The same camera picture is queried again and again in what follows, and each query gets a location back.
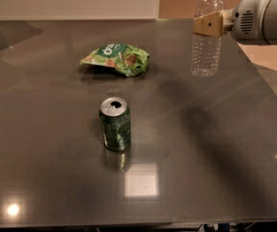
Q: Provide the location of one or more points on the clear plastic water bottle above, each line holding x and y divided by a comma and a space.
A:
206, 39

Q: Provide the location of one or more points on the green soda can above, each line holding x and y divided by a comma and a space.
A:
114, 115

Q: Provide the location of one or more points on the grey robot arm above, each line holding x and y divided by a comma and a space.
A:
269, 23

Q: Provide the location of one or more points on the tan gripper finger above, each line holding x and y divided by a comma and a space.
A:
210, 25

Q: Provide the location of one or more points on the green chip bag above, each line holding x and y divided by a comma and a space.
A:
125, 59

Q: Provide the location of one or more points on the grey robot gripper body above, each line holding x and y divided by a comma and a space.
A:
244, 20

